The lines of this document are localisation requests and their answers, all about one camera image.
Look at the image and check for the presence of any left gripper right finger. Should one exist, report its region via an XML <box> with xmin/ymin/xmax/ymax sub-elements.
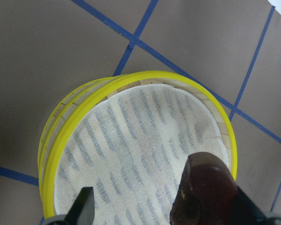
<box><xmin>234</xmin><ymin>187</ymin><xmax>272</xmax><ymax>225</ymax></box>

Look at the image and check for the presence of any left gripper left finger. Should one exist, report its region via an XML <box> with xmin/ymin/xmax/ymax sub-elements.
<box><xmin>64</xmin><ymin>187</ymin><xmax>95</xmax><ymax>225</ymax></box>

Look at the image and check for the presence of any dark red bun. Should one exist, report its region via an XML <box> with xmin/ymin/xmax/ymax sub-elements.
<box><xmin>170</xmin><ymin>152</ymin><xmax>237</xmax><ymax>225</ymax></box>

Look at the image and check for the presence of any side yellow bamboo steamer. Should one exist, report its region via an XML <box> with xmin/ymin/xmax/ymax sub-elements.
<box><xmin>39</xmin><ymin>71</ymin><xmax>237</xmax><ymax>225</ymax></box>

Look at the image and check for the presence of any centre yellow bamboo steamer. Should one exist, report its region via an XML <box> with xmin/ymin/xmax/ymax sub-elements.
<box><xmin>37</xmin><ymin>75</ymin><xmax>124</xmax><ymax>188</ymax></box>

